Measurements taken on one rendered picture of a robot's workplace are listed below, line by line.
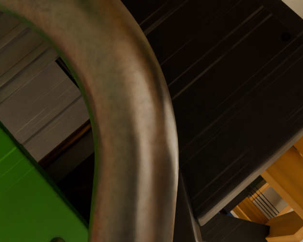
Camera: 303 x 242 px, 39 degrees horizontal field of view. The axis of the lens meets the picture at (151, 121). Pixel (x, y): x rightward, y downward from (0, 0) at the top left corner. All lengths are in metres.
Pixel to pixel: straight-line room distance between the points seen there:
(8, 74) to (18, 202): 0.09
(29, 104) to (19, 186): 0.47
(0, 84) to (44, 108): 0.49
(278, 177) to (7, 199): 0.83
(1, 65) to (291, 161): 0.85
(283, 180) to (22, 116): 0.61
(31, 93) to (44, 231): 0.47
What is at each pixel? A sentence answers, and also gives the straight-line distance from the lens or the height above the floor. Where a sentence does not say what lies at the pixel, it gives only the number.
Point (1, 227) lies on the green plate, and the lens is 0.29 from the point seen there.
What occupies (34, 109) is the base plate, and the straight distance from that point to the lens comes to 0.78.
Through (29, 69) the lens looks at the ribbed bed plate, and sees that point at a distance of 0.31.
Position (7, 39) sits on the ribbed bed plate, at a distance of 0.31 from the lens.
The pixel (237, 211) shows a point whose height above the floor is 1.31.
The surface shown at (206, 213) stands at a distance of 0.34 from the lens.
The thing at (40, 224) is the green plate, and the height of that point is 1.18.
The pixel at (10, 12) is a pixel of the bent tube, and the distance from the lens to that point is 0.16.
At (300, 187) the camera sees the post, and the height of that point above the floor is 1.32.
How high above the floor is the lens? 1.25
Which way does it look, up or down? 16 degrees down
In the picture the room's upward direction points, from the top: 138 degrees clockwise
